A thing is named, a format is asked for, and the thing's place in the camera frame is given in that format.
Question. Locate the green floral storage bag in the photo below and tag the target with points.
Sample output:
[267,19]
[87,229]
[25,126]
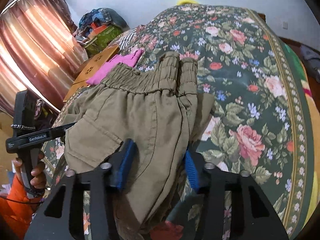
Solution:
[102,40]

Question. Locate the left hand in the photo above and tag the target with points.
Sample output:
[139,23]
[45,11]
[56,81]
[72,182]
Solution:
[39,178]

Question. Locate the wall power socket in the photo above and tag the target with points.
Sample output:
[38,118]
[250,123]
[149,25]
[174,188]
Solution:
[284,25]

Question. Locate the grey backpack on floor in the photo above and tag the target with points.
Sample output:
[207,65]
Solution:
[311,61]

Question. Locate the olive green pants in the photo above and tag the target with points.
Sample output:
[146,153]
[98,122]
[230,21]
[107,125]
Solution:
[162,112]

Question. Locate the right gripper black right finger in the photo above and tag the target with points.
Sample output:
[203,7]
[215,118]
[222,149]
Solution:
[253,216]

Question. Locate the orange sleeve forearm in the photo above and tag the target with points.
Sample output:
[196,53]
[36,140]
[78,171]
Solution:
[17,209]

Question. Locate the pile of blue clothes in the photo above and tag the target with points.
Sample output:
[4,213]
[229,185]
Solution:
[97,20]

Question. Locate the pink orange curtain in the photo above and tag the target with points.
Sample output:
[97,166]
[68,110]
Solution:
[38,51]

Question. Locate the striped patchwork blanket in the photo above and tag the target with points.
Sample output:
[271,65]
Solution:
[125,38]

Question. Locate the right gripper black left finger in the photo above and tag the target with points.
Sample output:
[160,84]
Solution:
[61,216]

